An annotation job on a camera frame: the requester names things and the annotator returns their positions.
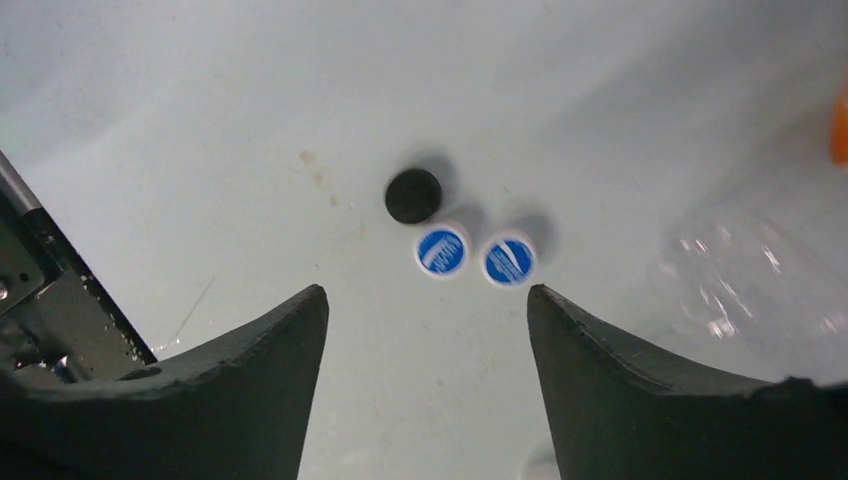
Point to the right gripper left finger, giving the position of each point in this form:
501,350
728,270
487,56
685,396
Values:
235,407

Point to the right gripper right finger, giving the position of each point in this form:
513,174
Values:
620,407

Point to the black bottle cap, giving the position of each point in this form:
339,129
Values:
413,196

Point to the clear bottle nearest caps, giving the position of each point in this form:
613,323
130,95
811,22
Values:
744,287

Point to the orange labelled bottle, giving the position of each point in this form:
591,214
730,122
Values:
838,143

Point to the blue cap left upper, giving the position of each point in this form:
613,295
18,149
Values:
508,259

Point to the blue cap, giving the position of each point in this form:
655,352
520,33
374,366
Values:
508,259
443,250

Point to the blue cap left lower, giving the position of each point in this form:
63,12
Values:
443,250

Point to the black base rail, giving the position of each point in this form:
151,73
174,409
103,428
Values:
58,323

